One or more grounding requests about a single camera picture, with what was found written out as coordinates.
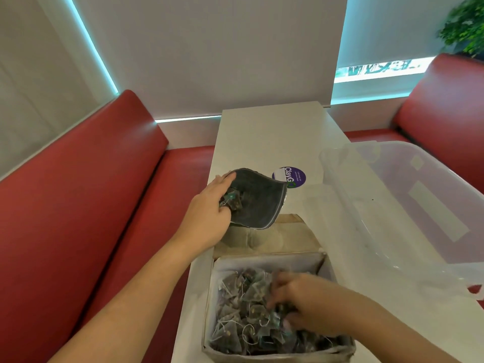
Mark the person's right hand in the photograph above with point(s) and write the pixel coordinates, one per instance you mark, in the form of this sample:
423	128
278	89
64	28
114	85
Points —
321	302

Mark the person's left hand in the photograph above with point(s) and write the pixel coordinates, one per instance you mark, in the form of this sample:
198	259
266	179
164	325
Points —
204	219

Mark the person's right fingers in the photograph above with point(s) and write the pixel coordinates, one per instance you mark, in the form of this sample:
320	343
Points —
283	289

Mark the person's left thumb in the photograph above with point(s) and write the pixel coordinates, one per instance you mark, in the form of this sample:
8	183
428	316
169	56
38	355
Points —
225	216

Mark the dark grey foil pouch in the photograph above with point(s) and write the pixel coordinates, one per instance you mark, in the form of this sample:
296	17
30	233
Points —
261	202

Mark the person's right forearm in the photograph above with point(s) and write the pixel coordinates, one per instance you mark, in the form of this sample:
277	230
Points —
393	332

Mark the person's left forearm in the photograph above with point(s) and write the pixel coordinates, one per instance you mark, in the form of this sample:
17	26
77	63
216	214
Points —
136	298

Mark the dark pyramid tea bag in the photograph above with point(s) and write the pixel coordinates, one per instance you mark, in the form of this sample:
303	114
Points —
233	200

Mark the brown cardboard box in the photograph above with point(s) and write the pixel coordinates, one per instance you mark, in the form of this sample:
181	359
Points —
264	238

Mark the pile of pyramid tea bags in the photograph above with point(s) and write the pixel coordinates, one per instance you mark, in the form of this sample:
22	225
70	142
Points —
245	313

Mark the clear plastic bag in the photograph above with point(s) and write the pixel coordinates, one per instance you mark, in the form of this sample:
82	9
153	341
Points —
340	238

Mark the round purple sticker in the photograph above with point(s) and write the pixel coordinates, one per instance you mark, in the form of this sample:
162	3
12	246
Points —
294	176

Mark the red padded bench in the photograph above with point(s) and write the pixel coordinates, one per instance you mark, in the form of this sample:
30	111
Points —
442	109
75	207

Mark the clear plastic storage bin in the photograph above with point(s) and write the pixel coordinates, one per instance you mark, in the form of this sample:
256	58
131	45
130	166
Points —
412	192

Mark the white roller blind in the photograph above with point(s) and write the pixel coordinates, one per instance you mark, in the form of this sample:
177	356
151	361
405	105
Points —
211	52

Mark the pale blue roller blind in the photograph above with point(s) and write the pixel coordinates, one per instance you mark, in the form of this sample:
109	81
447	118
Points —
389	30

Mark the green leafy plant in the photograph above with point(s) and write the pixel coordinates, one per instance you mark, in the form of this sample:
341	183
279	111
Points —
465	26

